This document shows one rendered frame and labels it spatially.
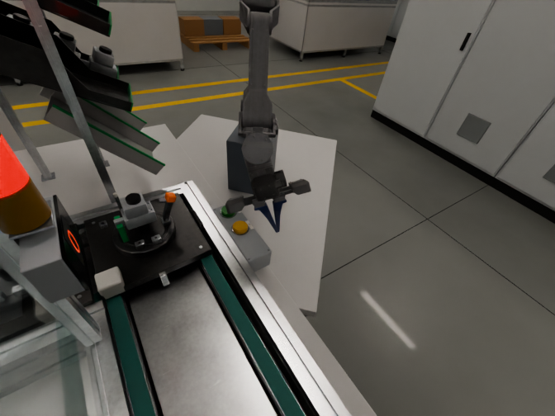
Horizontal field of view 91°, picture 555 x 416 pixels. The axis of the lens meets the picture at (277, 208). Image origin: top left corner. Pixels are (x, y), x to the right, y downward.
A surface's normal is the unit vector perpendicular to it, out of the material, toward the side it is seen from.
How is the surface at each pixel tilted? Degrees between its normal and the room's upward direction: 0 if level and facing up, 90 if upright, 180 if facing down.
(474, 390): 0
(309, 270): 0
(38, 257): 0
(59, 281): 90
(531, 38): 90
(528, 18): 90
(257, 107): 49
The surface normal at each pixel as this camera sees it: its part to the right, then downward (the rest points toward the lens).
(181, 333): 0.09, -0.72
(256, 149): 0.11, 0.13
